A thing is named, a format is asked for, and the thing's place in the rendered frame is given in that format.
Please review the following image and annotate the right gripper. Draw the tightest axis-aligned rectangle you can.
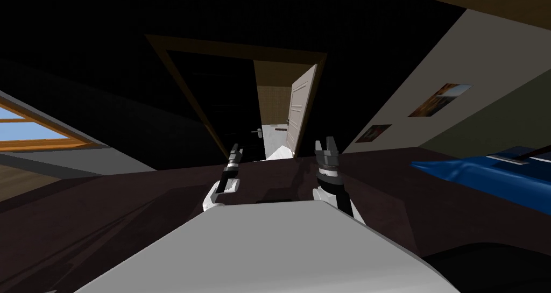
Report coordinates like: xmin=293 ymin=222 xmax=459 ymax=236
xmin=315 ymin=135 xmax=342 ymax=171

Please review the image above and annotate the dark door leaf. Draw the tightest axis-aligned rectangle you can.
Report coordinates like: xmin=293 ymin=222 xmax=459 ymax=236
xmin=165 ymin=49 xmax=264 ymax=161

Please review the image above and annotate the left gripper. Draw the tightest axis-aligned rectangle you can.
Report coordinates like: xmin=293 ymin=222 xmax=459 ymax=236
xmin=227 ymin=143 xmax=245 ymax=168

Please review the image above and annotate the white panelled door leaf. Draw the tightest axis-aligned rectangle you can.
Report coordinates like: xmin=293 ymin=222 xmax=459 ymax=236
xmin=285 ymin=64 xmax=319 ymax=155

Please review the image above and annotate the blue bed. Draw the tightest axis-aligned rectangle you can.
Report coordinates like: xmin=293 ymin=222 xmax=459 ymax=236
xmin=409 ymin=145 xmax=551 ymax=217

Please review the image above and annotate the small red wall picture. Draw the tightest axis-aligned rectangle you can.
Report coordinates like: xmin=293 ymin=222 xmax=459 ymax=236
xmin=355 ymin=124 xmax=393 ymax=144

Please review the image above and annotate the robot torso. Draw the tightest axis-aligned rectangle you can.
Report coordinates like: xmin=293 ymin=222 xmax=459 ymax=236
xmin=74 ymin=198 xmax=462 ymax=293

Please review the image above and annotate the large orange wall picture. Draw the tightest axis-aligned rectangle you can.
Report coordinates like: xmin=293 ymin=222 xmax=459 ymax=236
xmin=407 ymin=83 xmax=474 ymax=118

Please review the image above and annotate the wooden framed window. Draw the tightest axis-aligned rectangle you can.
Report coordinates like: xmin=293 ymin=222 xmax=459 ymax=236
xmin=0 ymin=90 xmax=102 ymax=153

